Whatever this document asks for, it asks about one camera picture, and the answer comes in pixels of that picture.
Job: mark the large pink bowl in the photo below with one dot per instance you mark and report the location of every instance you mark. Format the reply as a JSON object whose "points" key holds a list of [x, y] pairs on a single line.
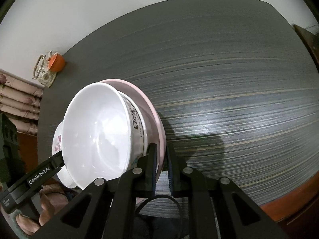
{"points": [[154, 125]]}

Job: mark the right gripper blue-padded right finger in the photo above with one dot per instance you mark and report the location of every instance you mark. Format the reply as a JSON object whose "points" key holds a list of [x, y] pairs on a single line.
{"points": [[185, 181]]}

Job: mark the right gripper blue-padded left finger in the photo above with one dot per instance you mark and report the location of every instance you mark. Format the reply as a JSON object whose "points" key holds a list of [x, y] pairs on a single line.
{"points": [[138, 182]]}

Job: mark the orange tea strainer cup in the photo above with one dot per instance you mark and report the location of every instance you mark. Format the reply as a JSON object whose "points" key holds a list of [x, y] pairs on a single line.
{"points": [[56, 63]]}

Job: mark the beige patterned curtain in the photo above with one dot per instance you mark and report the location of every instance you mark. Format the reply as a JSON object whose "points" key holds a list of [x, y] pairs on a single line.
{"points": [[20, 102]]}

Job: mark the white Dog bowl blue base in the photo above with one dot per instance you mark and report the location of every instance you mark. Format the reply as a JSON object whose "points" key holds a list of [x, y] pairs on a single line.
{"points": [[103, 134]]}

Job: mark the floral ceramic teapot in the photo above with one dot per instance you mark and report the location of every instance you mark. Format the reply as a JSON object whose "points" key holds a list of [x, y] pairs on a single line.
{"points": [[41, 71]]}

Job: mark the dark wooden side cabinet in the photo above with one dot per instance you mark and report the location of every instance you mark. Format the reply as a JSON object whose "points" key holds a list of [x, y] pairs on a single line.
{"points": [[310, 41]]}

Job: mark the person left hand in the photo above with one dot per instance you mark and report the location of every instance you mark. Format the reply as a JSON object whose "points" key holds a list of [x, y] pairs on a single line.
{"points": [[52, 200]]}

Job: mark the black finger of the left gripper seen afar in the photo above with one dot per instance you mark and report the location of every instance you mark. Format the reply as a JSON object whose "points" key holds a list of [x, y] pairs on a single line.
{"points": [[56, 161]]}

